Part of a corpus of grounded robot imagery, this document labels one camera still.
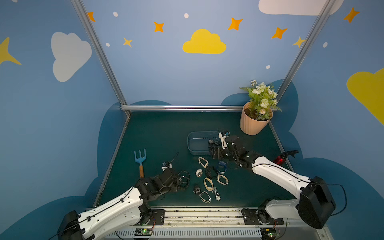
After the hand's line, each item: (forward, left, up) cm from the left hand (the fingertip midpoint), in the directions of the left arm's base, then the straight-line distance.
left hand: (179, 183), depth 79 cm
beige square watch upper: (+16, -11, -6) cm, 20 cm away
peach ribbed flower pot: (+39, -46, +3) cm, 60 cm away
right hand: (+19, -21, +7) cm, 29 cm away
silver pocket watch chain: (-5, -21, -6) cm, 22 cm away
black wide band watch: (+4, -2, -1) cm, 5 cm away
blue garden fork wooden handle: (+16, +27, -8) cm, 33 cm away
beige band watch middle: (-1, -17, -5) cm, 17 cm away
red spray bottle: (+15, -58, +2) cm, 60 cm away
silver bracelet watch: (-7, -14, -6) cm, 17 cm away
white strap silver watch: (+7, -11, -2) cm, 13 cm away
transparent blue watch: (+13, -25, -8) cm, 29 cm away
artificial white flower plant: (+45, -49, +21) cm, 70 cm away
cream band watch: (+4, -22, -6) cm, 23 cm away
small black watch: (-2, -9, -3) cm, 10 cm away
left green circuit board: (-21, +16, -7) cm, 28 cm away
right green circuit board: (-20, -45, -7) cm, 49 cm away
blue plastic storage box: (+32, -10, -7) cm, 35 cm away
